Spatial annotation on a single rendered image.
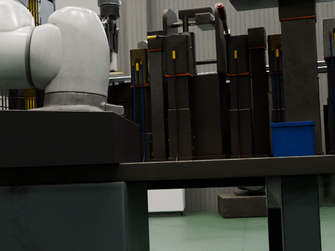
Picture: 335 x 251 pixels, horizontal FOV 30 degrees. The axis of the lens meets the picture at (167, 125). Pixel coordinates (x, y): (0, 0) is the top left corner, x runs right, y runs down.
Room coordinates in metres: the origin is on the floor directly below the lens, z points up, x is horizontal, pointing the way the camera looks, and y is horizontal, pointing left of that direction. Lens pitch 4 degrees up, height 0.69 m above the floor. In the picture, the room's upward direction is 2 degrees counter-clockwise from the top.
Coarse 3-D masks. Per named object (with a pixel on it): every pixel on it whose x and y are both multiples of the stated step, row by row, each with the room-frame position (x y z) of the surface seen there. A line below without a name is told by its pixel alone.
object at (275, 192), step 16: (272, 176) 1.91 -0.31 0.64; (288, 176) 1.37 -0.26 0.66; (304, 176) 1.37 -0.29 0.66; (320, 176) 2.51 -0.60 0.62; (272, 192) 1.98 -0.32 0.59; (288, 192) 1.37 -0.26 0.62; (304, 192) 1.37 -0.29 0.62; (320, 192) 2.51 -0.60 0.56; (272, 208) 2.54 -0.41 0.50; (288, 208) 1.37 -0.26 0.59; (304, 208) 1.37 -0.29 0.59; (272, 224) 2.81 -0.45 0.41; (288, 224) 1.37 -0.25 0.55; (304, 224) 1.37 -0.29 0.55; (320, 224) 1.37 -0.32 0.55; (272, 240) 2.81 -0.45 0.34; (288, 240) 1.37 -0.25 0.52; (304, 240) 1.37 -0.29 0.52; (320, 240) 1.37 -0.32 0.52
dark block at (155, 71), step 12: (156, 48) 1.96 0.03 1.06; (156, 60) 1.97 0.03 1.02; (156, 72) 1.97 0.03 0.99; (156, 84) 1.97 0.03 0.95; (156, 96) 1.97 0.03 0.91; (156, 108) 1.97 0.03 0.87; (168, 108) 2.01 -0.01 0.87; (156, 120) 1.97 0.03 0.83; (156, 132) 1.97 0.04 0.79; (156, 144) 1.97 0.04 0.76; (168, 144) 2.00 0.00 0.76; (156, 156) 1.97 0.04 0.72; (168, 156) 1.99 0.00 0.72
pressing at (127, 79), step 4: (320, 64) 1.97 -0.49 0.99; (324, 64) 1.97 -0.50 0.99; (320, 68) 2.11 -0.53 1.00; (324, 68) 2.11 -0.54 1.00; (208, 72) 2.13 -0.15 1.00; (212, 72) 2.12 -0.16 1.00; (216, 72) 2.12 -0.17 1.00; (320, 72) 2.15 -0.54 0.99; (324, 72) 2.15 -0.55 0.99; (128, 76) 2.15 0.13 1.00; (112, 80) 2.16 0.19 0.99; (116, 80) 2.15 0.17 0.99; (120, 80) 2.15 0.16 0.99; (124, 80) 2.15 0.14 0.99; (128, 80) 2.14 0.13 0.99; (228, 80) 2.24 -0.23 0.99; (116, 84) 2.31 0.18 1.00
